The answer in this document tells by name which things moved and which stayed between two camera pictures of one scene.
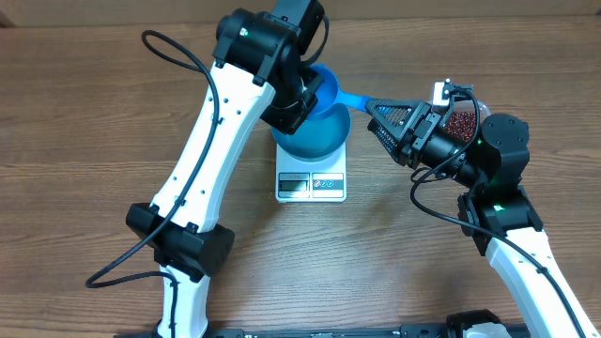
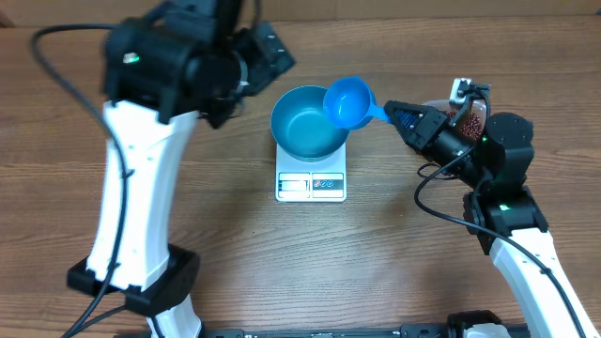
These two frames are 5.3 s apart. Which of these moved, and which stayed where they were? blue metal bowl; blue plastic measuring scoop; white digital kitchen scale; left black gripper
Moved: blue plastic measuring scoop; left black gripper
Stayed: blue metal bowl; white digital kitchen scale
